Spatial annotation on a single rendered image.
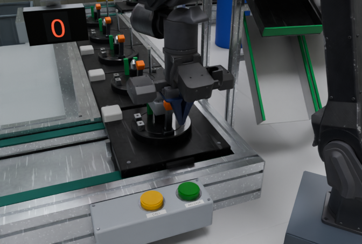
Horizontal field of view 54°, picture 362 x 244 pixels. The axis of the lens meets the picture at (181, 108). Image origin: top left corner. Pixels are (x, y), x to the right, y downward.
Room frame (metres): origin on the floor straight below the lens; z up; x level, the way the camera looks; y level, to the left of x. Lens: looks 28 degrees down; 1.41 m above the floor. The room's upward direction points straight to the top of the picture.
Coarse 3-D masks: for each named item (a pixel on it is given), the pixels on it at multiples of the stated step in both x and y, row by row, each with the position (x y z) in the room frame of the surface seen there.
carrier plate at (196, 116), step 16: (128, 112) 0.78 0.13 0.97; (192, 112) 0.78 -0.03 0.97; (112, 128) 0.70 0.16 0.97; (128, 128) 0.70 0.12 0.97; (192, 128) 0.70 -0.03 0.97; (208, 128) 0.70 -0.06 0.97; (112, 144) 0.64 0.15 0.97; (128, 144) 0.64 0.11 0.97; (144, 144) 0.64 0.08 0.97; (176, 144) 0.64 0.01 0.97; (192, 144) 0.64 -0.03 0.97; (208, 144) 0.64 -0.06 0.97; (224, 144) 0.64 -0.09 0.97; (128, 160) 0.58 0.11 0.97; (144, 160) 0.58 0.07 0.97; (160, 160) 0.58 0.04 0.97; (176, 160) 0.59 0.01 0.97; (128, 176) 0.55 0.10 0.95
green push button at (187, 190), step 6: (180, 186) 0.50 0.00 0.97; (186, 186) 0.50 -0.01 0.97; (192, 186) 0.50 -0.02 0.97; (198, 186) 0.50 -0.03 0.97; (180, 192) 0.48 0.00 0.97; (186, 192) 0.48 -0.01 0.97; (192, 192) 0.48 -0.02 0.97; (198, 192) 0.49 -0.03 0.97; (186, 198) 0.48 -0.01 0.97; (192, 198) 0.48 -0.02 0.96
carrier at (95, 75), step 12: (132, 60) 0.94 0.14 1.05; (96, 72) 0.99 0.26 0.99; (120, 72) 1.04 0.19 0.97; (132, 72) 0.93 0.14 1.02; (144, 72) 0.99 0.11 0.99; (156, 72) 1.04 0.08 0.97; (96, 84) 0.95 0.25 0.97; (108, 84) 0.95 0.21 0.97; (120, 84) 0.90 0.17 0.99; (96, 96) 0.87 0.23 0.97; (108, 96) 0.87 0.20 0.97; (120, 96) 0.87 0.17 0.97; (120, 108) 0.80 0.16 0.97; (132, 108) 0.82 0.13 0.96
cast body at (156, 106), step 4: (152, 80) 0.72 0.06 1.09; (156, 80) 0.70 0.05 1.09; (160, 96) 0.68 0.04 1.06; (156, 100) 0.68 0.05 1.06; (160, 100) 0.68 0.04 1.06; (152, 104) 0.68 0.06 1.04; (156, 104) 0.67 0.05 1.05; (160, 104) 0.67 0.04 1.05; (152, 108) 0.68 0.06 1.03; (156, 108) 0.67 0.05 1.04; (160, 108) 0.67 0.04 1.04; (164, 108) 0.67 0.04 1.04; (156, 112) 0.67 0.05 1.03; (160, 112) 0.67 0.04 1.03; (164, 112) 0.67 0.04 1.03
